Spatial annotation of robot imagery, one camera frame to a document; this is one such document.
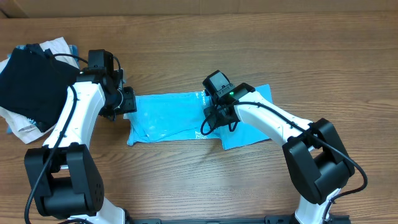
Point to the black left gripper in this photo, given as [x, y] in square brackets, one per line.
[129, 106]

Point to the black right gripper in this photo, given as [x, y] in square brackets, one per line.
[214, 122]

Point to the light blue printed t-shirt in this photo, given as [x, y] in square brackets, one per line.
[179, 116]

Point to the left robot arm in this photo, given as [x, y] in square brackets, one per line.
[65, 182]

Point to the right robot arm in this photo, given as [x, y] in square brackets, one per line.
[318, 164]

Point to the beige folded garment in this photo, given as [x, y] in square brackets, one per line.
[56, 46]

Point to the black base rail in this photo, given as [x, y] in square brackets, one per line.
[217, 221]

